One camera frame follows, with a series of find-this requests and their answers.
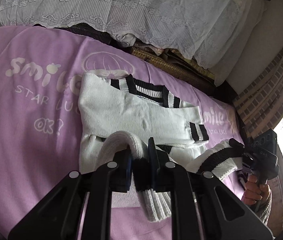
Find woven bamboo mat edge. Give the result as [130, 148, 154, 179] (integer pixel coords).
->
[130, 47, 214, 86]

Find white black-striped knit sweater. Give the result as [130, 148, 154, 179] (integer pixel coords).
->
[77, 71, 247, 222]

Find brown checkered curtain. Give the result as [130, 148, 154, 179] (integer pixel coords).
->
[233, 48, 283, 138]

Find purple smile print blanket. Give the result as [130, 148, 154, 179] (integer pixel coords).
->
[0, 26, 240, 237]

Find dark clothes pile under lace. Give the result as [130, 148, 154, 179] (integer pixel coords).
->
[32, 22, 142, 48]

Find white lace cover cloth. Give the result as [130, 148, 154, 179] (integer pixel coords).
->
[0, 0, 265, 68]

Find person's right hand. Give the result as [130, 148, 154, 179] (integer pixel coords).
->
[241, 174, 271, 205]

